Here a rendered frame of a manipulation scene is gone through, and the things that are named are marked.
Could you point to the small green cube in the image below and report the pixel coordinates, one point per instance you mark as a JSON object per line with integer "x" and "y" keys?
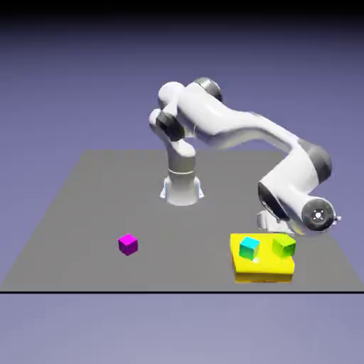
{"x": 283, "y": 245}

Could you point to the small magenta cube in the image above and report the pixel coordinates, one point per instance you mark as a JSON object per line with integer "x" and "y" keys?
{"x": 128, "y": 244}

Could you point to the small cyan cube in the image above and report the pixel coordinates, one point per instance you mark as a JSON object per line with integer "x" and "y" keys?
{"x": 249, "y": 248}

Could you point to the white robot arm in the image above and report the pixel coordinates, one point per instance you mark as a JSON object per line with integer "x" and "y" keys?
{"x": 216, "y": 119}

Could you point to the large yellow box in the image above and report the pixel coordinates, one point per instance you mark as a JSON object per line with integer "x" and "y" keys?
{"x": 264, "y": 268}

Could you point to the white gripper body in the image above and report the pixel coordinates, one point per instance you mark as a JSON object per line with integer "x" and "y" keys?
{"x": 268, "y": 223}

